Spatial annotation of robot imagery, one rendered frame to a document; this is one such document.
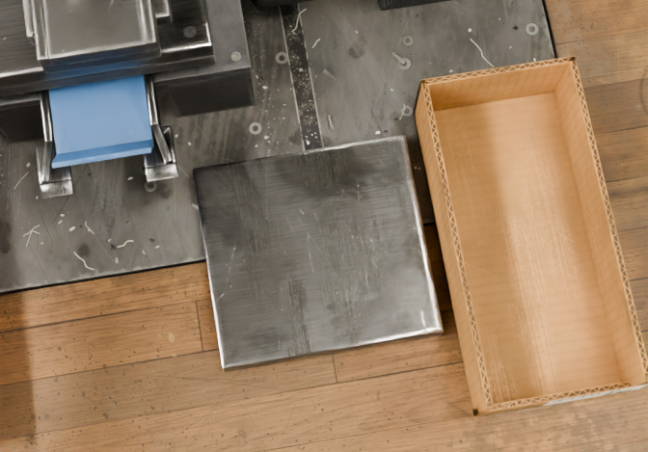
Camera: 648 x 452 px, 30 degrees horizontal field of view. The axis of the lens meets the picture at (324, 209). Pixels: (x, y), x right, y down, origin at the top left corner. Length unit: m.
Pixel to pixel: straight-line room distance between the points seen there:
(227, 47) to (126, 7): 0.11
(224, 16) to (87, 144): 0.14
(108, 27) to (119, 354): 0.26
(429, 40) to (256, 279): 0.25
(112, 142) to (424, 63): 0.27
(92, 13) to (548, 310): 0.41
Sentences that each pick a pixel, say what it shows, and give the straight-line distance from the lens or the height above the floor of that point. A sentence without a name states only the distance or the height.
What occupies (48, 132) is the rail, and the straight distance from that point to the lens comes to 0.91.
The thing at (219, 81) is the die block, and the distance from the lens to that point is 0.93.
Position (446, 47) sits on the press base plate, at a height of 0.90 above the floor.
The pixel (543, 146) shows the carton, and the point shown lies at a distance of 0.99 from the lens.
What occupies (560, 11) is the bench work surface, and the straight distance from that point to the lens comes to 1.04.
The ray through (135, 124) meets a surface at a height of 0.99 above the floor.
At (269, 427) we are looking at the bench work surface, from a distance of 0.93.
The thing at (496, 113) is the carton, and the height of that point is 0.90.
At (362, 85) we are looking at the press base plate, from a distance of 0.99.
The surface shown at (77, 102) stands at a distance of 0.91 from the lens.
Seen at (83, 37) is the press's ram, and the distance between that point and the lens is 0.83.
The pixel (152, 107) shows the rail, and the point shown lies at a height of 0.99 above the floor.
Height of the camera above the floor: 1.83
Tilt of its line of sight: 75 degrees down
